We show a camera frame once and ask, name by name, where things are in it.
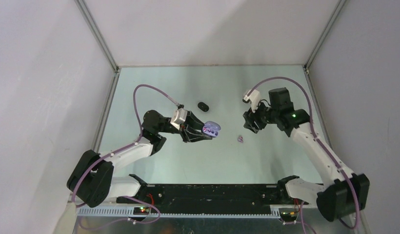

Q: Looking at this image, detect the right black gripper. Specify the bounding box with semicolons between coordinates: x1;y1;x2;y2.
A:
243;98;279;134

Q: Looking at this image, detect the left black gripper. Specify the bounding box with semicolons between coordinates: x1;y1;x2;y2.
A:
158;111;213;143

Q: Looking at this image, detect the purple earbud charging case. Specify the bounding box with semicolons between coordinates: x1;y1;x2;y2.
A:
202;121;221;138

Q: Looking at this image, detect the black earbud charging case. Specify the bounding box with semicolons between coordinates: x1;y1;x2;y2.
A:
197;102;210;112

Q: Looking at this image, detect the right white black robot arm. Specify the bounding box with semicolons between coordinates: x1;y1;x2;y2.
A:
243;88;370;222

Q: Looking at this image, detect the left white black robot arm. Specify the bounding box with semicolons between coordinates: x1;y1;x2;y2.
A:
67;108;221;208

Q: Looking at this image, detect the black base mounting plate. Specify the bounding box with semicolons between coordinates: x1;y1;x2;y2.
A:
134;184;297;215

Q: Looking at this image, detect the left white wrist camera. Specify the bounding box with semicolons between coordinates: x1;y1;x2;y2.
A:
170;108;188;129

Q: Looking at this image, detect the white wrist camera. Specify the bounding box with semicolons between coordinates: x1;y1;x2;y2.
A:
242;89;261;113
170;108;188;129

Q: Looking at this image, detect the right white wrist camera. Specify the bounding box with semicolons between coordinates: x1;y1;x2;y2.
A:
242;89;261;113

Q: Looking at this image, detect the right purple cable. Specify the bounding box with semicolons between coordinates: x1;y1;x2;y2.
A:
248;77;361;234

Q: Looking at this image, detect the purple cable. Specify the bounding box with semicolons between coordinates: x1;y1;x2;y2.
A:
71;84;184;231
248;77;361;234

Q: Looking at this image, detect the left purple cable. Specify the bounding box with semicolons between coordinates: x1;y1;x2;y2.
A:
71;84;184;231

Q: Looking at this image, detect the aluminium frame rail front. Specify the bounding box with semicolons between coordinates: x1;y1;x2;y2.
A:
67;184;362;209

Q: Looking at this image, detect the right aluminium corner post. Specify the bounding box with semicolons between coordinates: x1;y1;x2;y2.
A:
304;0;348;74

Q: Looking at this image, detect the aluminium corner post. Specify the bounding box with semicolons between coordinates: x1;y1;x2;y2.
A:
74;0;119;73
304;0;348;74

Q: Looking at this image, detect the left aluminium corner post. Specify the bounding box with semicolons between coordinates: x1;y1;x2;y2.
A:
74;0;119;73

